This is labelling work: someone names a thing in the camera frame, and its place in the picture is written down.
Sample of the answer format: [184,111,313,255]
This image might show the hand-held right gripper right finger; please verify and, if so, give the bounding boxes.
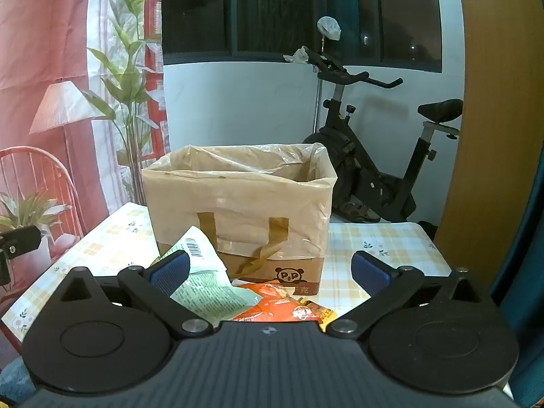
[325,250,494,341]

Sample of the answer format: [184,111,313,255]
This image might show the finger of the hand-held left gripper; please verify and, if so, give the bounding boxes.
[0,225,42,260]

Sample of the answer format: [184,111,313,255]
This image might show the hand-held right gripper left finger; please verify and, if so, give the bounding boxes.
[59,250,215,338]

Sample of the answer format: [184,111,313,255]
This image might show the white green snack packet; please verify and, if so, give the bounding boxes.
[159,225,256,328]

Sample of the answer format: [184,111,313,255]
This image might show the yellow brown snack packet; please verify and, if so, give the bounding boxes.
[293,300,338,333]

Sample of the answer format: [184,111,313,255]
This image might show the translucent plastic bag liner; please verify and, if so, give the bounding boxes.
[141,142,338,264]

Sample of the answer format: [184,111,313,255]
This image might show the panda print cardboard box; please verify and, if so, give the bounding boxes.
[142,144,336,296]

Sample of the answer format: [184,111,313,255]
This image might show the orange snack packet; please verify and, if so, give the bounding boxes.
[229,283,315,324]

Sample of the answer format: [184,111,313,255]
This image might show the checked floral tablecloth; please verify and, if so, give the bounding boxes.
[0,202,453,345]

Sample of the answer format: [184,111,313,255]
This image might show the brown sandals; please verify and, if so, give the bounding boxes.
[340,200,382,224]

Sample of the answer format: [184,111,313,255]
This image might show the black exercise bike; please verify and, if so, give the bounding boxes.
[302,47,464,224]

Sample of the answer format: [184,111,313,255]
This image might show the blue curtain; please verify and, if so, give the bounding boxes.
[493,170,544,408]

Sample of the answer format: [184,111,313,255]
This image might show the red printed curtain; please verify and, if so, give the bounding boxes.
[0,0,171,290]

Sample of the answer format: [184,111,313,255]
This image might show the wooden door panel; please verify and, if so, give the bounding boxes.
[438,0,544,294]

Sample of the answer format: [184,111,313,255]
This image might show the crumpled white cloth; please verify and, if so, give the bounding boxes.
[284,46,311,64]

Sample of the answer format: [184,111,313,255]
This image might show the white plastic bag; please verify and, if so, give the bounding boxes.
[317,16,342,41]

